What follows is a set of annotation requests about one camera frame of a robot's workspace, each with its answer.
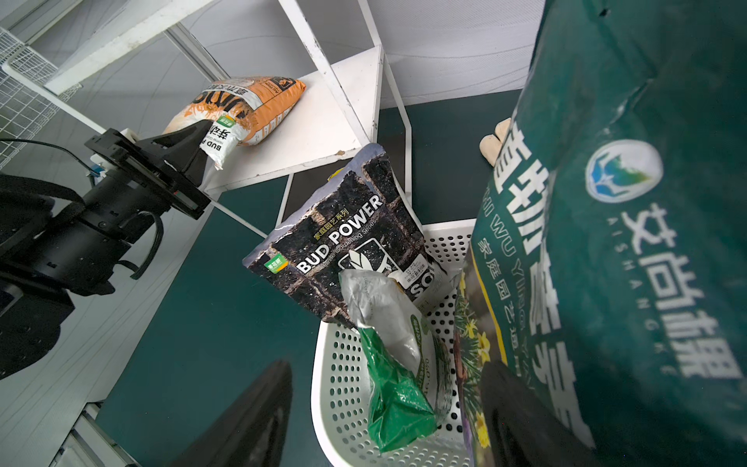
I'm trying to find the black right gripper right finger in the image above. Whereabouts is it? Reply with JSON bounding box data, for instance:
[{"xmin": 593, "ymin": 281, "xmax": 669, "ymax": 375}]
[{"xmin": 480, "ymin": 363, "xmax": 600, "ymax": 466}]

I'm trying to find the dark green soil bag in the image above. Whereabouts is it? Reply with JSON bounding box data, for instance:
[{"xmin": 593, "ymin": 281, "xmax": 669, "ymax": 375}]
[{"xmin": 455, "ymin": 1, "xmax": 746, "ymax": 466}]

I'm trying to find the white green shelf bag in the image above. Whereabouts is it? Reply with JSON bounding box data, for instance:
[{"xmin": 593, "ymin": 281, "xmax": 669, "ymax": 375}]
[{"xmin": 340, "ymin": 270, "xmax": 453, "ymax": 453}]

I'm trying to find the white perforated plastic basket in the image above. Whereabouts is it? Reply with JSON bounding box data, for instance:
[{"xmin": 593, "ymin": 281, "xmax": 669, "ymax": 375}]
[{"xmin": 311, "ymin": 219, "xmax": 476, "ymax": 466}]

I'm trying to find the orange snack bag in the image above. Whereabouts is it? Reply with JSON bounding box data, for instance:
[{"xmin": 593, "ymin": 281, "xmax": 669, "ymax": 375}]
[{"xmin": 165, "ymin": 76, "xmax": 307, "ymax": 170}]

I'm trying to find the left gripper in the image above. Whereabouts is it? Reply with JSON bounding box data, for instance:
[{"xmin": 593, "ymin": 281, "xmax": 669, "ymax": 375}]
[{"xmin": 1, "ymin": 120, "xmax": 213, "ymax": 377}]

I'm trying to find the black white fertilizer bag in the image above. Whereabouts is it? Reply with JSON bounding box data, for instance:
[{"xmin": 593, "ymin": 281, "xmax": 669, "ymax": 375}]
[{"xmin": 243, "ymin": 143, "xmax": 452, "ymax": 328}]

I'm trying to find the white wire wall basket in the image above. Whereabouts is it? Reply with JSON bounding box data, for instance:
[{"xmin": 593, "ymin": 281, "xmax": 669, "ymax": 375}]
[{"xmin": 1, "ymin": 28, "xmax": 58, "ymax": 140}]

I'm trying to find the white work glove red cuff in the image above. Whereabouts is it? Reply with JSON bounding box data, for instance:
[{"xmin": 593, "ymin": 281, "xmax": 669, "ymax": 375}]
[{"xmin": 479, "ymin": 118, "xmax": 512, "ymax": 167}]

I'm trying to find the white two-tier shelf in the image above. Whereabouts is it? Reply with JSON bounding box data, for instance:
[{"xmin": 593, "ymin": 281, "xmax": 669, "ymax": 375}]
[{"xmin": 43, "ymin": 0, "xmax": 414, "ymax": 241}]

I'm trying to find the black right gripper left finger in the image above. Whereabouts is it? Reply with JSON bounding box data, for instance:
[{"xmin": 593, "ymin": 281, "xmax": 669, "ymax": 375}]
[{"xmin": 171, "ymin": 360, "xmax": 293, "ymax": 467}]

